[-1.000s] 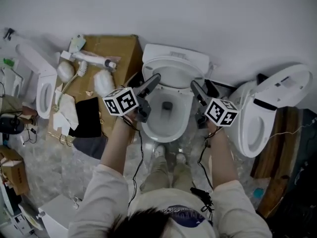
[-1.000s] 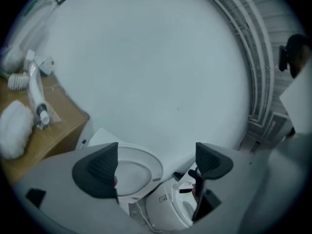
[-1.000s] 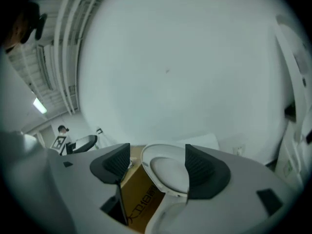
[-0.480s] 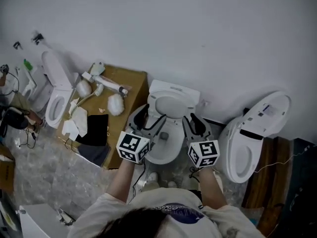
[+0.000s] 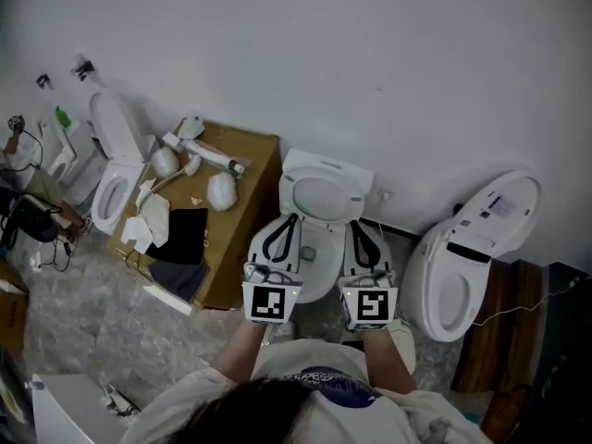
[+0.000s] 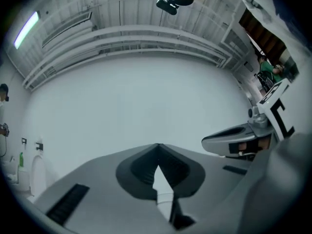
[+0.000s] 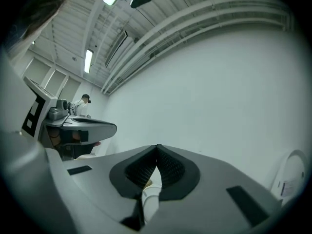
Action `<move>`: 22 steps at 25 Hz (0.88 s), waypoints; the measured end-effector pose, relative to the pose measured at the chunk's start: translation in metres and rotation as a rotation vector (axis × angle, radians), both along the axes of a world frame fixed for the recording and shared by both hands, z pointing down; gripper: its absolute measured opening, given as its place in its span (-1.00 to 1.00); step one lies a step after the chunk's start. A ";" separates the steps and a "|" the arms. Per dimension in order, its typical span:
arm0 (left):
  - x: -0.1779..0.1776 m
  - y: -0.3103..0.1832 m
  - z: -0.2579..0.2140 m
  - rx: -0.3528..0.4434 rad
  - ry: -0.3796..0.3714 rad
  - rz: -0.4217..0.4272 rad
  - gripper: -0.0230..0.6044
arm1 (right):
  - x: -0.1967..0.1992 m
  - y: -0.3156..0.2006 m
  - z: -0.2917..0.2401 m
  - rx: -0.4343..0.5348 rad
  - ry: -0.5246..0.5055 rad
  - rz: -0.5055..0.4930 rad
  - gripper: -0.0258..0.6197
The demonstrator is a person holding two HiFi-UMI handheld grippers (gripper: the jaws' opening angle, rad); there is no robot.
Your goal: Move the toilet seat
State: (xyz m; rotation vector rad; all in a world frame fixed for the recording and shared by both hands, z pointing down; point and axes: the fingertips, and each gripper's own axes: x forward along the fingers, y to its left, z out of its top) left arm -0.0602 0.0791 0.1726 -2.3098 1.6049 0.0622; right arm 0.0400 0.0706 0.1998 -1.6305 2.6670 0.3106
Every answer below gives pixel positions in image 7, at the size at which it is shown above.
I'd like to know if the person's left hand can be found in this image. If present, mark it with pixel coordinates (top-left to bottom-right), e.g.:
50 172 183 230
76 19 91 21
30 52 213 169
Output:
48 128 101 149

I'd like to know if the ceiling air conditioner unit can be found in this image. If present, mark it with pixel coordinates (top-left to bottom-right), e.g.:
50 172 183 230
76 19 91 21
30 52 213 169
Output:
104 30 135 68

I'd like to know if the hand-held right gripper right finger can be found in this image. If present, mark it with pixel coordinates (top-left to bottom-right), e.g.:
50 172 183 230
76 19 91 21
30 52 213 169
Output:
146 144 284 234

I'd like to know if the white ceiling pipe run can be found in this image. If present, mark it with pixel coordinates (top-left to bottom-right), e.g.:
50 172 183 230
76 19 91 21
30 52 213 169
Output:
100 0 293 95

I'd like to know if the white toilet seat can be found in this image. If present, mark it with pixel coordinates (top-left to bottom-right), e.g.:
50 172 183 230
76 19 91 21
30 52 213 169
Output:
269 149 307 205

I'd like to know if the frosted window panel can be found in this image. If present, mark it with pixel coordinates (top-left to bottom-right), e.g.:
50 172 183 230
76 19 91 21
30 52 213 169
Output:
60 77 81 104
23 57 51 85
43 69 67 98

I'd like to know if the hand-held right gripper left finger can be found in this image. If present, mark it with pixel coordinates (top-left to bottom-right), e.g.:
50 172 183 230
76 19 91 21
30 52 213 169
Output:
63 144 158 232

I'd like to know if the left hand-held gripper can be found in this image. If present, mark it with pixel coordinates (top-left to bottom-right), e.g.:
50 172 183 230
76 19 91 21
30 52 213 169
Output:
21 76 117 161

